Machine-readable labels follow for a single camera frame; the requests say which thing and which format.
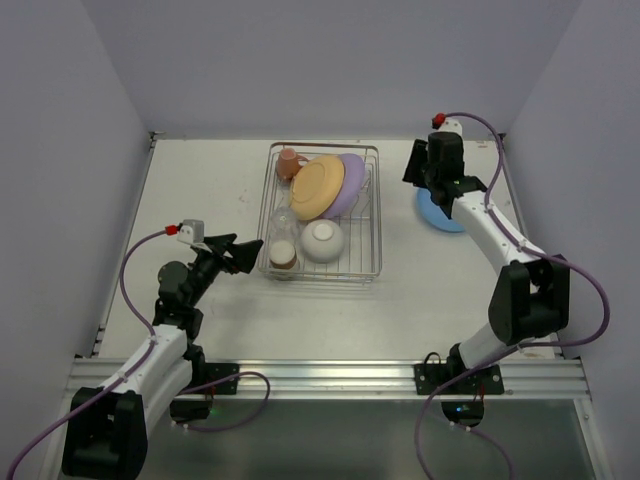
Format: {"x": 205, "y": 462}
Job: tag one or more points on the yellow plate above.
{"x": 316, "y": 186}

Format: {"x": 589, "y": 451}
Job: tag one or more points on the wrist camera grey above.
{"x": 452, "y": 125}
{"x": 191, "y": 232}

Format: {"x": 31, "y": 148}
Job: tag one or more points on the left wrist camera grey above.
{"x": 191, "y": 232}

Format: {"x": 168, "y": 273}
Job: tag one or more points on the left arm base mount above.
{"x": 188, "y": 410}

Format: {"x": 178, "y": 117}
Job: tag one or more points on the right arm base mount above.
{"x": 472, "y": 391}

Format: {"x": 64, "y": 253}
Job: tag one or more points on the pink mug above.
{"x": 289, "y": 163}

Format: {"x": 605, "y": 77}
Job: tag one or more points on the purple plate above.
{"x": 354, "y": 177}

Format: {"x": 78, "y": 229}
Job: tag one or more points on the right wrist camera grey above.
{"x": 452, "y": 125}

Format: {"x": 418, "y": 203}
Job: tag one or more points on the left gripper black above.
{"x": 220, "y": 254}

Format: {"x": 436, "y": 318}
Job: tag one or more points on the white bowl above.
{"x": 323, "y": 241}

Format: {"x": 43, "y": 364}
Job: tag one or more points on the aluminium front rail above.
{"x": 522, "y": 379}

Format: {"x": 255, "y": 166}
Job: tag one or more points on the clear drinking glass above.
{"x": 284, "y": 225}

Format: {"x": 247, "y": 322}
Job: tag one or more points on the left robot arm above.
{"x": 110, "y": 425}

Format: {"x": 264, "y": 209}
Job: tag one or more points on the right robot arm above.
{"x": 531, "y": 296}

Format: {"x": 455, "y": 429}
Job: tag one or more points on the white and brown cup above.
{"x": 282, "y": 255}

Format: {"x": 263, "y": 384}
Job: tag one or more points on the blue plate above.
{"x": 433, "y": 214}

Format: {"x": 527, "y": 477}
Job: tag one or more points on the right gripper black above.
{"x": 415, "y": 163}

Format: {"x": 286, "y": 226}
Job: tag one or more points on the metal wire dish rack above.
{"x": 361, "y": 258}

